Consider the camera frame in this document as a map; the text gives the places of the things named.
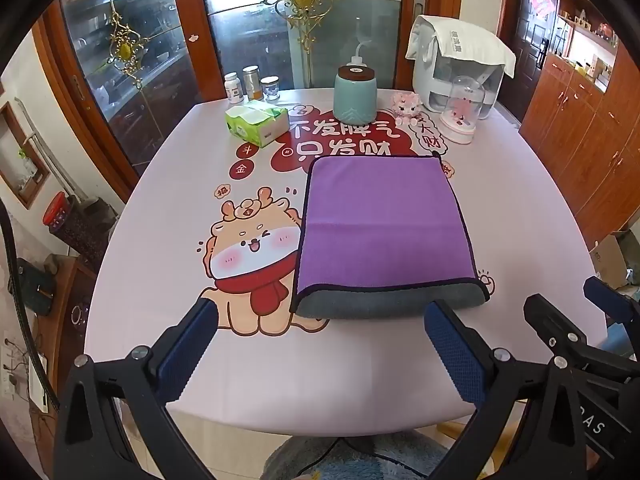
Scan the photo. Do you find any thick black cable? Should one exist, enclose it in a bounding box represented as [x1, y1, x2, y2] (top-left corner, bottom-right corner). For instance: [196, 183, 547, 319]
[0, 200, 62, 413]

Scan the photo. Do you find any white cloth cover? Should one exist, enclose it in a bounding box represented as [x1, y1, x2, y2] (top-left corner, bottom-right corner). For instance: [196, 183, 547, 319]
[405, 14, 517, 79]

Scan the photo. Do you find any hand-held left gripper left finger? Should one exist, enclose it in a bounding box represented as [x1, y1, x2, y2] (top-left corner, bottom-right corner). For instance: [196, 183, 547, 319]
[52, 297, 221, 480]

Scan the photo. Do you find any wooden cabinet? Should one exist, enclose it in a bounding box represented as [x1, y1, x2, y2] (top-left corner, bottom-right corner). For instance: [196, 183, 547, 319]
[519, 0, 640, 247]

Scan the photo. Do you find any thin black floor cable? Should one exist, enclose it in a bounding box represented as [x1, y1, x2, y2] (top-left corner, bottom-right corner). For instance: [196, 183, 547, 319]
[299, 439, 437, 480]

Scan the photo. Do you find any small gold door ornament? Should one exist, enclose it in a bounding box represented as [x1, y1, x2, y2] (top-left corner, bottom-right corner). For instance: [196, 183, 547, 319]
[104, 10, 149, 82]

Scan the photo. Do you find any jar with gold lid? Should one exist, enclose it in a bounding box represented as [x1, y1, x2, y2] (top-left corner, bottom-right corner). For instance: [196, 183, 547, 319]
[242, 66, 263, 103]

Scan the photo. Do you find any cardboard box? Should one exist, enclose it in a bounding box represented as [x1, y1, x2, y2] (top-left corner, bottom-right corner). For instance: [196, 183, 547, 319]
[589, 230, 640, 292]

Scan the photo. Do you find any red-lidded jar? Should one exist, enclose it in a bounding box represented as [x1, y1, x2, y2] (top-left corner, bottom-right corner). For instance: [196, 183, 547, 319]
[42, 190, 119, 262]

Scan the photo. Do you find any white countertop appliance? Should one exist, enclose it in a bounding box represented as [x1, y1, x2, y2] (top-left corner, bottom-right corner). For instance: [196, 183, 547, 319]
[410, 15, 506, 121]

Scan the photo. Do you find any teal ceramic pump dispenser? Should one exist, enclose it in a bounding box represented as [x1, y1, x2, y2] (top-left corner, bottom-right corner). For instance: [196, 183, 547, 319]
[333, 40, 377, 120]

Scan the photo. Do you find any purple and grey towel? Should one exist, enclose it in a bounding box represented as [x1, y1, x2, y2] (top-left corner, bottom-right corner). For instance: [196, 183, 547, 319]
[289, 155, 491, 321]

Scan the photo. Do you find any green tissue pack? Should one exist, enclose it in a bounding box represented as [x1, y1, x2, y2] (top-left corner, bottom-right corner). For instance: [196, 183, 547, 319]
[224, 99, 290, 149]

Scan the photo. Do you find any wood-framed glass door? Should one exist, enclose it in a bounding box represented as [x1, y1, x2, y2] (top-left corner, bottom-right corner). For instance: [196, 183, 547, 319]
[197, 0, 431, 92]
[44, 0, 223, 188]

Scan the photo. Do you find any dark wooden entry door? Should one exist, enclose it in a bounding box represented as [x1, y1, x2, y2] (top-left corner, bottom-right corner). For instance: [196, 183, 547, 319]
[509, 0, 559, 117]

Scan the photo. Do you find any white pill bottle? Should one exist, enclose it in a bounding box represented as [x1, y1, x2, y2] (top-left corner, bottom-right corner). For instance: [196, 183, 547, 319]
[223, 73, 245, 106]

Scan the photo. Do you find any black bag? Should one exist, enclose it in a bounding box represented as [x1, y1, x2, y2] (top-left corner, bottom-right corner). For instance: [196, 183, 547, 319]
[16, 257, 57, 317]

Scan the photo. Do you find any pink cartoon figurine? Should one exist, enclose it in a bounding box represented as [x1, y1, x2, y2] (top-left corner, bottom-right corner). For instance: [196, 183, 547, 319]
[392, 91, 420, 121]

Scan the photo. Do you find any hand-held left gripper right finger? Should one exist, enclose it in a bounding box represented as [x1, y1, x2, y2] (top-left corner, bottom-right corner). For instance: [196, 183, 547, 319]
[424, 300, 593, 480]

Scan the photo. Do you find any fluffy blue-grey rug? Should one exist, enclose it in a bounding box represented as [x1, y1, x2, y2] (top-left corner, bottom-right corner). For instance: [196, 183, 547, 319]
[262, 431, 462, 480]

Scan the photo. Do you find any glass dome pink ornament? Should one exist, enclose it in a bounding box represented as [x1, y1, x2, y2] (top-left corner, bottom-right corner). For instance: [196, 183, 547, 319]
[439, 75, 489, 146]

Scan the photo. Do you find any white power strip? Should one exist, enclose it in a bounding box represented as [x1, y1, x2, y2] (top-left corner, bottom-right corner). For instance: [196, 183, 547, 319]
[0, 332, 50, 413]

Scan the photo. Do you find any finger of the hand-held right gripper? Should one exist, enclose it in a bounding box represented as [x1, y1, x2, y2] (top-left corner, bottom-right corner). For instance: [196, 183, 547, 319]
[523, 294, 640, 382]
[584, 276, 640, 329]

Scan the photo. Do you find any printed pink tablecloth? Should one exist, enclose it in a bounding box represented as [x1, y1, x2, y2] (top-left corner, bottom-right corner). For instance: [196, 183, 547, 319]
[82, 87, 612, 436]

